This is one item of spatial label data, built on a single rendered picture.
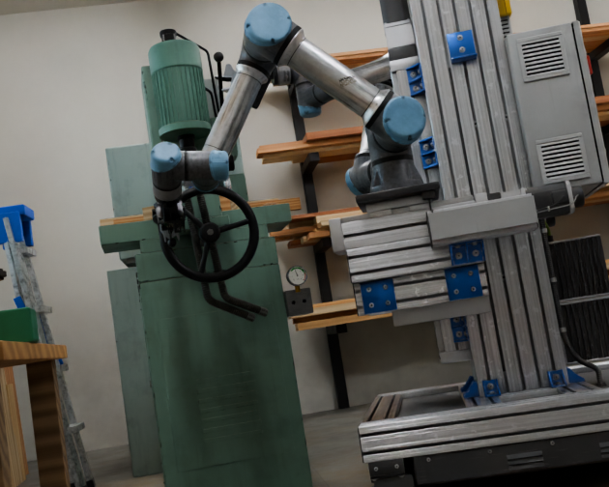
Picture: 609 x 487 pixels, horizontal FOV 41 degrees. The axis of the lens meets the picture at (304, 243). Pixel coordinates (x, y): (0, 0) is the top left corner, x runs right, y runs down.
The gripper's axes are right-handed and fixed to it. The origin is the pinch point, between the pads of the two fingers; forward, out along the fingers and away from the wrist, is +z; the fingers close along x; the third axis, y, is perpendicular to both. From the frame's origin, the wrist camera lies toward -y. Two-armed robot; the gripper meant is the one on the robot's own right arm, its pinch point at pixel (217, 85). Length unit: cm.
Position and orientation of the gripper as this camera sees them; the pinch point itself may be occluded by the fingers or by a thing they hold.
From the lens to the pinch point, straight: 279.2
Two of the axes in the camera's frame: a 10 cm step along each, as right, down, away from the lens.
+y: -0.2, -8.8, -4.7
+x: 2.4, 4.5, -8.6
